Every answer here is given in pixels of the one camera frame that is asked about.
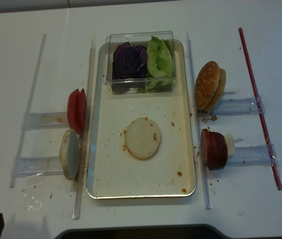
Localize right tomato slice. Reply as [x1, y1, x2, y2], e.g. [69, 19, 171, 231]
[78, 89, 86, 134]

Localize metal serving tray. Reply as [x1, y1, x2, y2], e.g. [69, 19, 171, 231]
[86, 40, 196, 199]

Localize tomato slice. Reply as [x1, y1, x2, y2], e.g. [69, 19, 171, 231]
[78, 89, 86, 134]
[67, 89, 81, 134]

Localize left tomato slice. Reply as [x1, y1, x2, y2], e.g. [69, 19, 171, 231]
[67, 89, 81, 134]

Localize clear plastic vegetable box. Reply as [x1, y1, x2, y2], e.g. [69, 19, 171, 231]
[103, 31, 176, 94]

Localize lower right clear holder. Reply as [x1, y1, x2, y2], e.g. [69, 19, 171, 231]
[226, 144, 278, 167]

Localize front meat patty slice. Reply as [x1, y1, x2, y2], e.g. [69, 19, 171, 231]
[201, 129, 212, 167]

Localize white cheese slice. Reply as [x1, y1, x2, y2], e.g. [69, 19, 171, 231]
[224, 133, 235, 157]

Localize rear meat patty stack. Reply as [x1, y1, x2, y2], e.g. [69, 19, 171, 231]
[208, 131, 228, 170]

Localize purple cabbage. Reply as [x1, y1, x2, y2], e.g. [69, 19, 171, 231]
[112, 42, 147, 80]

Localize bottom bun slice on tray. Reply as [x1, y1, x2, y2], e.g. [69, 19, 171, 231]
[125, 117, 161, 160]

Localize clear rail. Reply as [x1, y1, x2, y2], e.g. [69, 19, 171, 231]
[9, 33, 47, 188]
[186, 31, 213, 210]
[72, 38, 96, 220]

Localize sesame top bun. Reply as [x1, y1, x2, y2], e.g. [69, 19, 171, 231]
[195, 61, 221, 110]

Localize clear holder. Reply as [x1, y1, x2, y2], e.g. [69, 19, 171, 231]
[210, 97, 265, 116]
[226, 144, 278, 167]
[11, 157, 63, 178]
[21, 112, 68, 130]

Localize left outer clear rail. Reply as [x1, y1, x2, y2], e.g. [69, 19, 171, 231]
[9, 33, 47, 188]

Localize upper left clear holder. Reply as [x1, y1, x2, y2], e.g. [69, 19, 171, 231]
[21, 112, 68, 130]

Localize red plastic strip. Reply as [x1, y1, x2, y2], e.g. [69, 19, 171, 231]
[238, 27, 282, 191]

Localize green lettuce pile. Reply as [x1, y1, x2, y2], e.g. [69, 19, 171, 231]
[146, 36, 173, 78]

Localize upper right clear holder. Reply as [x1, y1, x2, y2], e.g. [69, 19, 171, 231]
[210, 97, 265, 116]

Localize plain bun half behind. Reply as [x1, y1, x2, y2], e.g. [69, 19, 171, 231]
[204, 68, 226, 112]

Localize lower left clear holder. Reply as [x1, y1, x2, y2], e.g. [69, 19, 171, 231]
[11, 157, 63, 178]

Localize right inner clear rail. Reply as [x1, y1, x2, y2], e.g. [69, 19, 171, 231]
[186, 31, 213, 210]

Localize left inner clear rail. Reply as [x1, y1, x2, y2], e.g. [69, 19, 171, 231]
[72, 38, 96, 220]

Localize dark monitor edge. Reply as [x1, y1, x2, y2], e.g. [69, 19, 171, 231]
[56, 225, 228, 239]

